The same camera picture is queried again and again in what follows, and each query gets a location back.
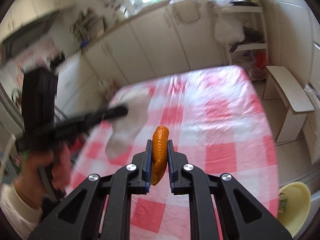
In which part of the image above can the floral shopping bag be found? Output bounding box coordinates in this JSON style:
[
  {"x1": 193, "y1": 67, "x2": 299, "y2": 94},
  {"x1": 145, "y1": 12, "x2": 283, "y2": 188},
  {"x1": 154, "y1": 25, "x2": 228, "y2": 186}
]
[{"x1": 99, "y1": 79, "x2": 118, "y2": 102}]

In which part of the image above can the white step stool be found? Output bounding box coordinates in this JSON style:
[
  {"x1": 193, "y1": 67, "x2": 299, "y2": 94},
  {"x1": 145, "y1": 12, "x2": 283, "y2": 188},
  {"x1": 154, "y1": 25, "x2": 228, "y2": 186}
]
[{"x1": 263, "y1": 66, "x2": 315, "y2": 145}]

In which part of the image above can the hanging white bin on cabinet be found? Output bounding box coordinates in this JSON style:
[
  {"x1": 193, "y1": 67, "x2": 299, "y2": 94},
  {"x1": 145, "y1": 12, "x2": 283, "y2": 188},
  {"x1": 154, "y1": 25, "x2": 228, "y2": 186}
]
[{"x1": 169, "y1": 0, "x2": 201, "y2": 24}]

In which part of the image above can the utensil rack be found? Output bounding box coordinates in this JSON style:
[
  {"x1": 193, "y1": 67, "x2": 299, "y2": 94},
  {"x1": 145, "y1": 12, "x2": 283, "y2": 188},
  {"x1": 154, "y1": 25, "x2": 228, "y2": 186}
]
[{"x1": 70, "y1": 7, "x2": 106, "y2": 49}]

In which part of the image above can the white tissue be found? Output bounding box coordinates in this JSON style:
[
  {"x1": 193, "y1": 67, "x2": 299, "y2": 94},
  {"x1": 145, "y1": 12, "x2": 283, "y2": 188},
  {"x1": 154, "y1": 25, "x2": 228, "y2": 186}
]
[{"x1": 105, "y1": 88, "x2": 151, "y2": 159}]

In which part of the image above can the white rolling shelf cart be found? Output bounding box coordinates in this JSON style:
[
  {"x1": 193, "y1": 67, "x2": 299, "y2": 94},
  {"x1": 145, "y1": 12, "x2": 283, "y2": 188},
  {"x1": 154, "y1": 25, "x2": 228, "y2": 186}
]
[{"x1": 212, "y1": 5, "x2": 268, "y2": 64}]

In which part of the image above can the curled orange peel piece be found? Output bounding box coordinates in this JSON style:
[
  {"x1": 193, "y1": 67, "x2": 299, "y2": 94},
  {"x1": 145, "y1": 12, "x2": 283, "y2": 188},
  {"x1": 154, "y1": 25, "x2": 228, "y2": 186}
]
[{"x1": 151, "y1": 126, "x2": 169, "y2": 186}]

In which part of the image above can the range hood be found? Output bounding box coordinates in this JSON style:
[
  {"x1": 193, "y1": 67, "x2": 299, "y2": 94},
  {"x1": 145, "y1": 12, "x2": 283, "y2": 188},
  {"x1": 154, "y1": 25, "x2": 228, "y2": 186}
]
[{"x1": 1, "y1": 11, "x2": 60, "y2": 66}]

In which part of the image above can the white plastic bag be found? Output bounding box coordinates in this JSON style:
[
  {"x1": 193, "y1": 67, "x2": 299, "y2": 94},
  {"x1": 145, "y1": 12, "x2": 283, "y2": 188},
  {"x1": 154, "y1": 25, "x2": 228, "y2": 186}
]
[{"x1": 214, "y1": 14, "x2": 245, "y2": 45}]

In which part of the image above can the pink checkered tablecloth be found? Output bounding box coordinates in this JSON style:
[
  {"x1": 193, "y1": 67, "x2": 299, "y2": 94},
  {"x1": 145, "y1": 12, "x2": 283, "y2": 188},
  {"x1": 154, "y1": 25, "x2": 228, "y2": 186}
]
[{"x1": 66, "y1": 64, "x2": 281, "y2": 240}]

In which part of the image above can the person's left hand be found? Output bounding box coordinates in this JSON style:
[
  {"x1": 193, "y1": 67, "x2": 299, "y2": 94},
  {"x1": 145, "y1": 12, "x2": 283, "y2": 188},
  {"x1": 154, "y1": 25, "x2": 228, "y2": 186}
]
[{"x1": 12, "y1": 142, "x2": 73, "y2": 209}]

